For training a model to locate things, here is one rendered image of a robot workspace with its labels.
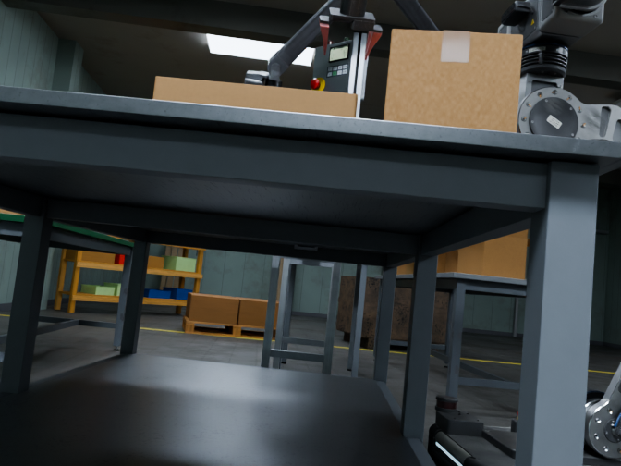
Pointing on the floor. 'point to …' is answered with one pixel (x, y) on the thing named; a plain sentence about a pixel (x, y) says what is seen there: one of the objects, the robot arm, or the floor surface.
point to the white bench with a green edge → (12, 231)
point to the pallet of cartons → (226, 315)
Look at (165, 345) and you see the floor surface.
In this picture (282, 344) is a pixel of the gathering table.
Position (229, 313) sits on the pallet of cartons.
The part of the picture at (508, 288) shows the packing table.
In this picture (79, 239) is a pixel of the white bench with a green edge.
